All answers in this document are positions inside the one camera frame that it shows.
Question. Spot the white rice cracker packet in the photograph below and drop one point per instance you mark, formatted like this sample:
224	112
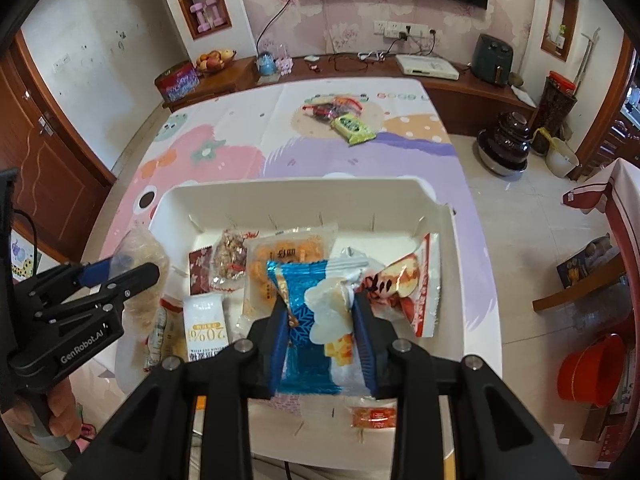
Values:
327	310

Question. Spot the dark blue box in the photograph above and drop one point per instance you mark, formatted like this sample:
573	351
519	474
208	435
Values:
582	262

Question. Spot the blue snow globe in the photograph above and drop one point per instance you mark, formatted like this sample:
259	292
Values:
266	64

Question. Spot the bowl of fruit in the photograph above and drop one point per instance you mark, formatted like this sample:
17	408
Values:
215	59

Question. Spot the dark jar red lid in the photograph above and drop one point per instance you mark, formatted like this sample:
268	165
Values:
557	105

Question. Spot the pink dumbbells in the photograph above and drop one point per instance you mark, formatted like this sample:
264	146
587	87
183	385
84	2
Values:
206	14

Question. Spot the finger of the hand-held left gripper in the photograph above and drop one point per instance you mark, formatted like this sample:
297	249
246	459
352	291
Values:
102	270
135	280

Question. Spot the cartoon printed table cover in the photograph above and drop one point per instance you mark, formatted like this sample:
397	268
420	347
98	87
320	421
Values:
300	160

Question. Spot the dark brown ceramic pot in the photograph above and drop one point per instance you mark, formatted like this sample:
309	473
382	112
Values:
504	142

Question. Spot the white plastic bin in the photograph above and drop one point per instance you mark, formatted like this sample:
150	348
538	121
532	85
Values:
390	205

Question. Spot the wooden cabinet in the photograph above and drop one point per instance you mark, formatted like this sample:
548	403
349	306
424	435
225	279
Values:
475	100

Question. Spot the brown wooden door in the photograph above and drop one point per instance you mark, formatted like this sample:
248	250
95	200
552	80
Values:
45	150

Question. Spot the dark green air fryer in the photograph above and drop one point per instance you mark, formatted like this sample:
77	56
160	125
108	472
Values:
492	57

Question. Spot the white red stick packet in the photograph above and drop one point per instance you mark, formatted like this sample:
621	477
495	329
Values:
157	335

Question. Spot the white red tablecloth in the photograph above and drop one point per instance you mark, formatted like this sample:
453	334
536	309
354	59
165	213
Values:
615	190

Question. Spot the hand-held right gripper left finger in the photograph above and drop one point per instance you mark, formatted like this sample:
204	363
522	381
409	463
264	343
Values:
280	350

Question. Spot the clear packet yellow snack balls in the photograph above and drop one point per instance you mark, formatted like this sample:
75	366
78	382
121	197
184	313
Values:
285	260

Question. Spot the clear bag pale puffed rice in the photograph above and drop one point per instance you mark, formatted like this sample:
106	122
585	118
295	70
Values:
145	305

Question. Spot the pink toy figure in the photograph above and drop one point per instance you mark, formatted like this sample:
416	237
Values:
285	65

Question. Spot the red plastic basin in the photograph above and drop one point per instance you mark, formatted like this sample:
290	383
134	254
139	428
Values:
592	370

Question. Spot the red print nut crisp packet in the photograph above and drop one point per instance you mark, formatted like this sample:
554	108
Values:
229	260

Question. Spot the person's left hand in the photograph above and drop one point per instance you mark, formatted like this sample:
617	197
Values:
62	405

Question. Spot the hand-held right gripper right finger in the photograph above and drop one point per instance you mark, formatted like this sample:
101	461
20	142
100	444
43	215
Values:
365	350

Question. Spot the white red edged snack packet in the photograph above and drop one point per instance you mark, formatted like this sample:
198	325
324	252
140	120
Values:
410	285

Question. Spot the red tin box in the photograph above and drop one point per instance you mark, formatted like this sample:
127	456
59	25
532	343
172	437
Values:
176	82

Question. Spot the small orange candy packet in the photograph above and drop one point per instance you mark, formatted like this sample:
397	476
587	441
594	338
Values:
372	417

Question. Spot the white wall power strip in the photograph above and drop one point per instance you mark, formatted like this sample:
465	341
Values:
405	30

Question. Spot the dark red snack packet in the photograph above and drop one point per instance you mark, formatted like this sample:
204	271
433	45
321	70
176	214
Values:
200	270

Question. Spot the white set-top box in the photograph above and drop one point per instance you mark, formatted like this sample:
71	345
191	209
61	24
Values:
427	66

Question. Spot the orange red snack packet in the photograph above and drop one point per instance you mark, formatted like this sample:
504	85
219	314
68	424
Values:
347	103

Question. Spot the shiny blue snack packet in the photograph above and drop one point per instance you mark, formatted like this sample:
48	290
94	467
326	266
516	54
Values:
302	355

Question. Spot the red snack packets on table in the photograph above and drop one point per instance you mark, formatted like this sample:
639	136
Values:
325	111

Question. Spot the green snack packet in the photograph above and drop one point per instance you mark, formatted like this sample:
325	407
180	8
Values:
354	130

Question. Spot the white bucket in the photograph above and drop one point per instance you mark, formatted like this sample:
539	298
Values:
562	157

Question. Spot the white gold print snack packet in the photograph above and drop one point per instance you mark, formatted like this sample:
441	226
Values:
202	327

